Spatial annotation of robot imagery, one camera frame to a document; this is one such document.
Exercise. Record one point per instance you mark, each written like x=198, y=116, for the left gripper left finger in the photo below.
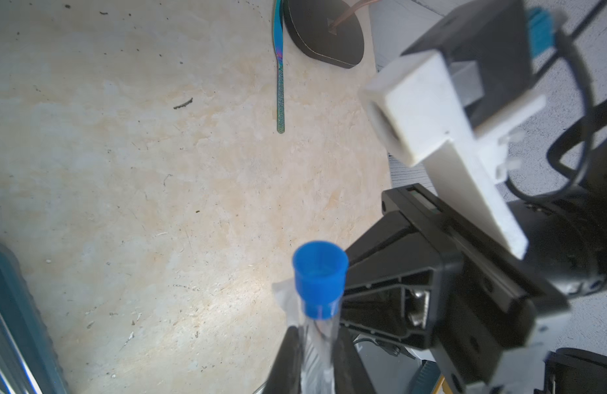
x=285, y=374

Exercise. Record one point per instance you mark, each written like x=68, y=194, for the teal plastic tray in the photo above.
x=28, y=362

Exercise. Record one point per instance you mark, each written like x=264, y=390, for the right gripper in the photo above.
x=500, y=318

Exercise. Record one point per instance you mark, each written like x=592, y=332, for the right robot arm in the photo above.
x=567, y=231

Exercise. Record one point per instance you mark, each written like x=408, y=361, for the black metal cup stand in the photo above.
x=325, y=30

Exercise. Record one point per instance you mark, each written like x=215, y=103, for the teal pen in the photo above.
x=278, y=44

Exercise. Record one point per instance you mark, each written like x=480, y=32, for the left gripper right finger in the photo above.
x=351, y=376

